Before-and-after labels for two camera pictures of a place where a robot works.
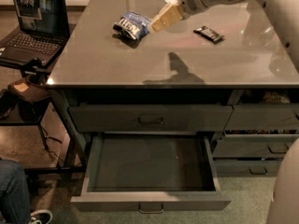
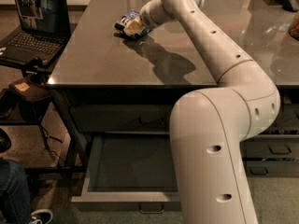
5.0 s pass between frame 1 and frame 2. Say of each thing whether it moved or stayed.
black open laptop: stayed
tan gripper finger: moved
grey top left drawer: stayed
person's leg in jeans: stayed
